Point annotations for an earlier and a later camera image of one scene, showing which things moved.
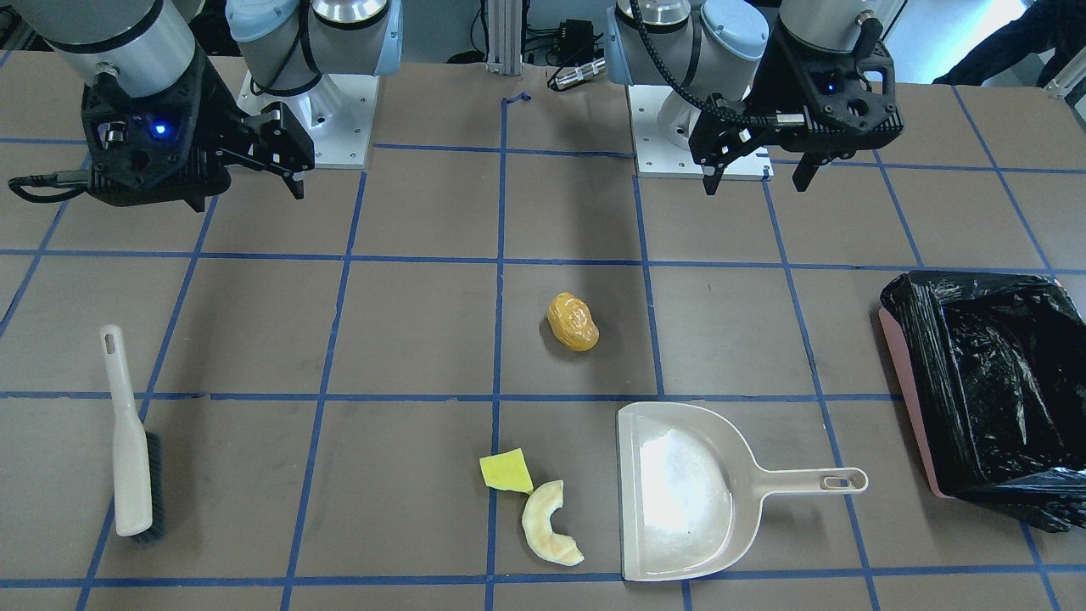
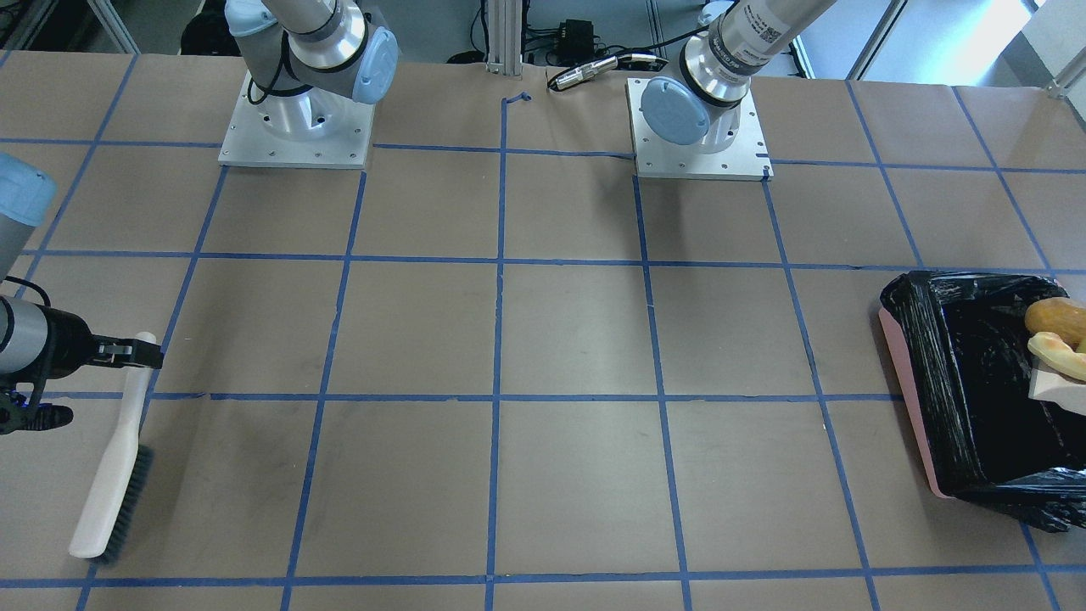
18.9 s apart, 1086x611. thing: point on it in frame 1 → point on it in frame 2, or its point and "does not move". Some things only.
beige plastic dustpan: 691,490 → 1047,386
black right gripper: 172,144 → 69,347
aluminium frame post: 505,56 does not move
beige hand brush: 138,483 → 110,513
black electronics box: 577,47 does not move
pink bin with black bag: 993,367 does not move
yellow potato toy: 572,322 → 1061,316
